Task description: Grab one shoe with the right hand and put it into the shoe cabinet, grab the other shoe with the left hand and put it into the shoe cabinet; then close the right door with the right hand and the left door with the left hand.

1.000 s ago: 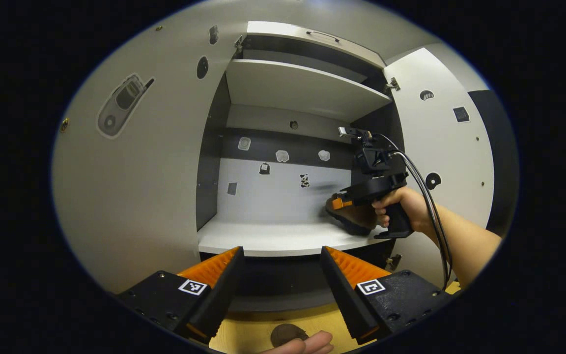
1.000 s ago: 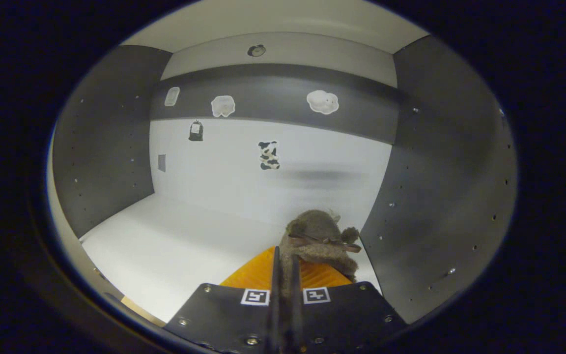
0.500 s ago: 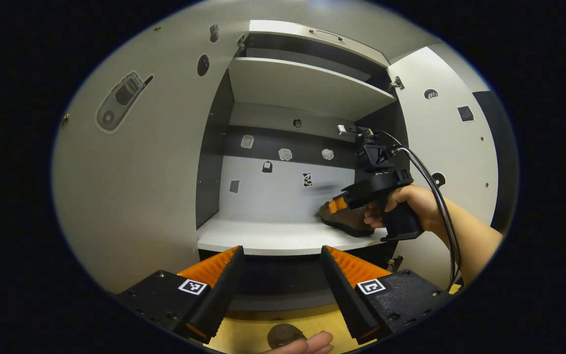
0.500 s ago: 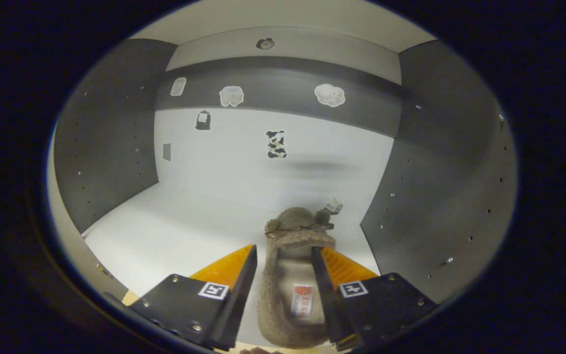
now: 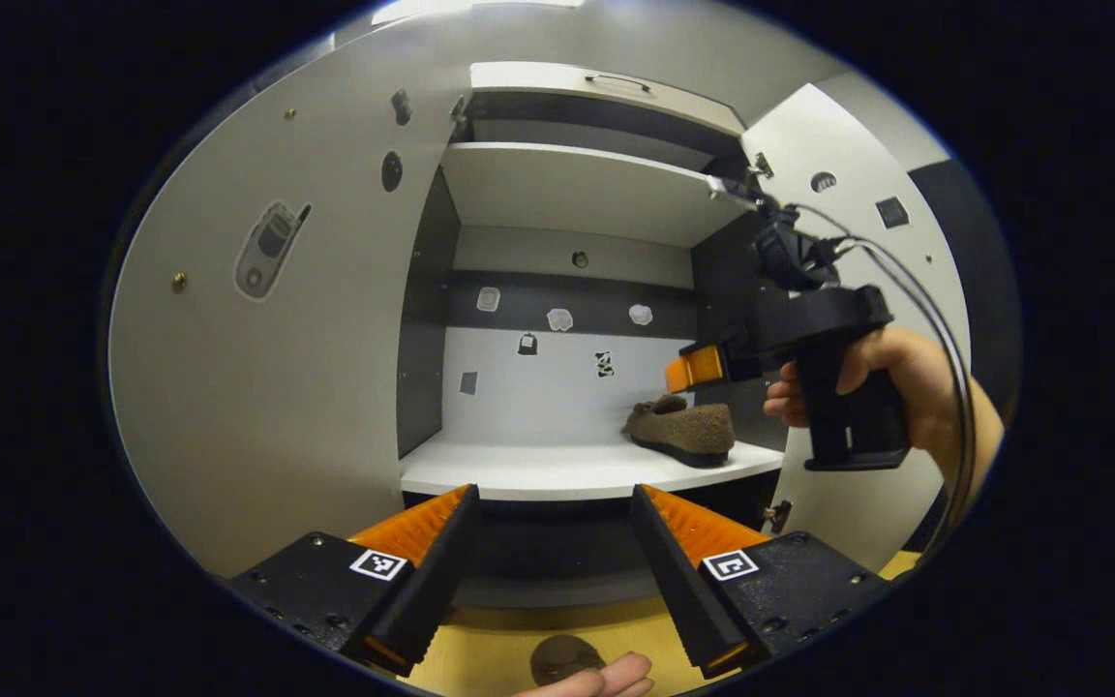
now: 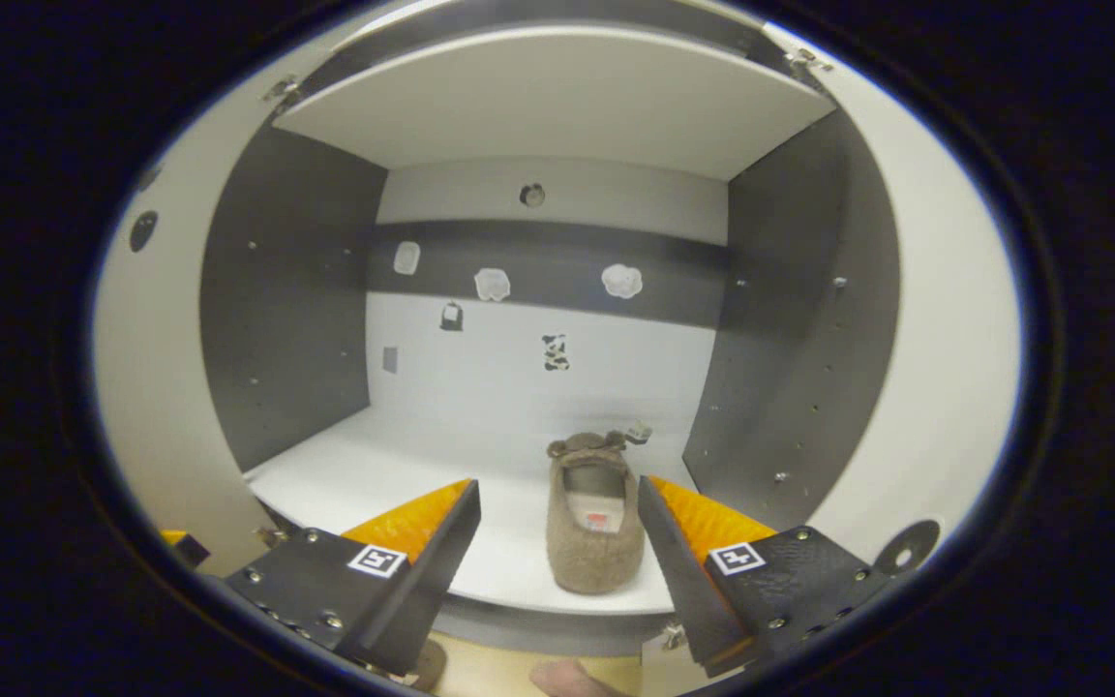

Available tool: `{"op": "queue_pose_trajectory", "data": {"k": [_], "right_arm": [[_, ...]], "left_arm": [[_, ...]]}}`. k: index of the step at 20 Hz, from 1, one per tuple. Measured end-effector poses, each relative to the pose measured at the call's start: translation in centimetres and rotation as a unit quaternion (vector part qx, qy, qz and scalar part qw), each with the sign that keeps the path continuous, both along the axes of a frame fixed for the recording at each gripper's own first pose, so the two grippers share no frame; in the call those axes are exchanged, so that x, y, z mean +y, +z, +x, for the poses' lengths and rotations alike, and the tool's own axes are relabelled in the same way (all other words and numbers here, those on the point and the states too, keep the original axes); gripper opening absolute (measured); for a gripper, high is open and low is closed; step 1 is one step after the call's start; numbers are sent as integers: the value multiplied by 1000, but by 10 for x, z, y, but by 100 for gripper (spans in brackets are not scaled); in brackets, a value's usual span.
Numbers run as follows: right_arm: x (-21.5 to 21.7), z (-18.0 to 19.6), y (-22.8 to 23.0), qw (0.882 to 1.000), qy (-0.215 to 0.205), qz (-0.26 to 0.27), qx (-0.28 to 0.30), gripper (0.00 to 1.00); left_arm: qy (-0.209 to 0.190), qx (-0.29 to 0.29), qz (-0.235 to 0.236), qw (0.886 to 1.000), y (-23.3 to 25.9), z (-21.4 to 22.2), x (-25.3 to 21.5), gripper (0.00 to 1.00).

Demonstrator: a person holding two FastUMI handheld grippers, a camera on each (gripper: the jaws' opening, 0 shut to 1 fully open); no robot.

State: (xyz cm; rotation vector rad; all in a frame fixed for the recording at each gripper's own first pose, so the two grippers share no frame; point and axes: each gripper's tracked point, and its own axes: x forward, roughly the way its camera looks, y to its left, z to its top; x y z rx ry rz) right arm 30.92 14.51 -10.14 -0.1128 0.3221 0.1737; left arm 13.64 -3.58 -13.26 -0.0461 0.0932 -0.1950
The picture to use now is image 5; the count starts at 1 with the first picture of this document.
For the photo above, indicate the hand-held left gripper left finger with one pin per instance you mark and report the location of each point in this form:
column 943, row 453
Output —
column 436, row 581

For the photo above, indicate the white shoe cabinet door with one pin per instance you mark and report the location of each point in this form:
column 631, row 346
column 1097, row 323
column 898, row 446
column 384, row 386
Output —
column 257, row 407
column 867, row 242

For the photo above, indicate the brown fuzzy shoe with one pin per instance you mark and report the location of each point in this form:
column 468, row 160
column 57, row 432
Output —
column 562, row 658
column 688, row 431

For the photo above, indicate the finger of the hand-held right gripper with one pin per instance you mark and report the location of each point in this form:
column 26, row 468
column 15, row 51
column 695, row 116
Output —
column 698, row 368

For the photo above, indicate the white cabinet drawer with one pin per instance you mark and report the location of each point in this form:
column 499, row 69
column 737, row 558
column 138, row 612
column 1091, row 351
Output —
column 538, row 82

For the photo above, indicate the ceiling light panel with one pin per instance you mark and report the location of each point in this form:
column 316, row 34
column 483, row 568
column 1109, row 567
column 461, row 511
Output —
column 480, row 8

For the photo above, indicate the white shoe cabinet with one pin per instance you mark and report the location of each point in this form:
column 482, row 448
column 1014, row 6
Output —
column 567, row 194

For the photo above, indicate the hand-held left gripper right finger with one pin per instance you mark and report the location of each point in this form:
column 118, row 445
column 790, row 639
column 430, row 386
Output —
column 678, row 581

